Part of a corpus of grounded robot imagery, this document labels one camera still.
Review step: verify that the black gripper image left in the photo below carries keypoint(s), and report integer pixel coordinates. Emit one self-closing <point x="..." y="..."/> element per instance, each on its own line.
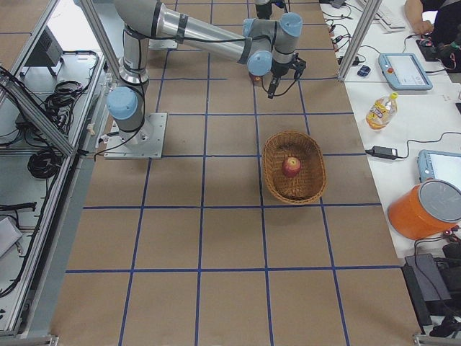
<point x="279" y="69"/>

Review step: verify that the red apple with yellow top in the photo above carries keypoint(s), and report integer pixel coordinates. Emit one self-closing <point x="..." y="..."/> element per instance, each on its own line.
<point x="291" y="166"/>

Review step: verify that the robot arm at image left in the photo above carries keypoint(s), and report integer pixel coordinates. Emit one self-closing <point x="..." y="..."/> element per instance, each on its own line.
<point x="265" y="46"/>

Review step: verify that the woven wicker basket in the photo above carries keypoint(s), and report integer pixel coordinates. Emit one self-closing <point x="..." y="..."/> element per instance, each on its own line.
<point x="310" y="183"/>

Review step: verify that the person's hand at desk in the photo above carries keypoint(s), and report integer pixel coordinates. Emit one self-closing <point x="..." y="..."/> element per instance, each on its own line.
<point x="421" y="27"/>

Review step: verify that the blue computer mouse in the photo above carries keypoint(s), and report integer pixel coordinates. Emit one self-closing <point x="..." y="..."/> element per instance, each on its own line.
<point x="364" y="71"/>

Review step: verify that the yellow drink bottle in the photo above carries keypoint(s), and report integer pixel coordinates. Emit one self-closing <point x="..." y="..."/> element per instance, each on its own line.
<point x="382" y="111"/>

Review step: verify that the blue teach pendant upper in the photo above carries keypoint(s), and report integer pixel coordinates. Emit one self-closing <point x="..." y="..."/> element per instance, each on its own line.
<point x="403" y="72"/>

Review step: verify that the blue teach pendant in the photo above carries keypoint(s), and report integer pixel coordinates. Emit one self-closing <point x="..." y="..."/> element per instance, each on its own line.
<point x="439" y="165"/>
<point x="403" y="72"/>

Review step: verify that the white keyboard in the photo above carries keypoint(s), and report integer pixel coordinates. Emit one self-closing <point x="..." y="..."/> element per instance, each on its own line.
<point x="388" y="20"/>

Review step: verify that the black power brick on desk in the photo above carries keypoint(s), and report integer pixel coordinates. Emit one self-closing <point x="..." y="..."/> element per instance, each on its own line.
<point x="382" y="152"/>

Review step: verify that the blue teach pendant lower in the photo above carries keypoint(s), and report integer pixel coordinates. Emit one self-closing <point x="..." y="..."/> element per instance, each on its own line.
<point x="439" y="165"/>

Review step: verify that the orange bucket with grey lid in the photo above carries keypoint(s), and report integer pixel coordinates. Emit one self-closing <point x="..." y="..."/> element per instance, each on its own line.
<point x="427" y="209"/>

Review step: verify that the black equipment under desk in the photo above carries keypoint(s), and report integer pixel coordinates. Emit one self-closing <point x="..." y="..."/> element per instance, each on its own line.
<point x="433" y="284"/>

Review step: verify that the aluminium post near desk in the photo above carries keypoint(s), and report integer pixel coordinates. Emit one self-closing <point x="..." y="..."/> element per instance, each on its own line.
<point x="368" y="14"/>

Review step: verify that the white base plate image right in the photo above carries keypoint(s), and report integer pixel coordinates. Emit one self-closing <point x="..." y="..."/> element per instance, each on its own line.
<point x="162" y="44"/>

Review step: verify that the white base plate image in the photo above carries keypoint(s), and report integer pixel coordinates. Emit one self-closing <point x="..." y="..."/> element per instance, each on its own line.
<point x="148" y="143"/>
<point x="162" y="44"/>

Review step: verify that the white base plate image left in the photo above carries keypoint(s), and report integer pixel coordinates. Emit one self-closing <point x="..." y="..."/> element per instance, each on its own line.
<point x="148" y="143"/>

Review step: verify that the aluminium frame diagonal beam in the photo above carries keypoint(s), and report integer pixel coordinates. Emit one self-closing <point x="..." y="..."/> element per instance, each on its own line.
<point x="34" y="113"/>

